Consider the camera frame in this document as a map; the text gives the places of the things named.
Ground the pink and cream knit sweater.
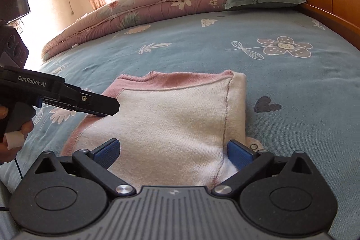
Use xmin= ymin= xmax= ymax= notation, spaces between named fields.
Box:
xmin=62 ymin=70 xmax=246 ymax=189

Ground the blue floral bed sheet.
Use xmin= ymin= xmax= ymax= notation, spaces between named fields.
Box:
xmin=1 ymin=10 xmax=359 ymax=239

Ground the black wall television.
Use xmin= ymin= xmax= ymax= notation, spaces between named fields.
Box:
xmin=0 ymin=0 xmax=31 ymax=24

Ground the person's left hand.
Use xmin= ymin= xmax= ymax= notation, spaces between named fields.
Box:
xmin=0 ymin=120 xmax=34 ymax=164

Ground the pink floral folded quilt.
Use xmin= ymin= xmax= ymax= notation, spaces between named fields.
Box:
xmin=41 ymin=0 xmax=226 ymax=61

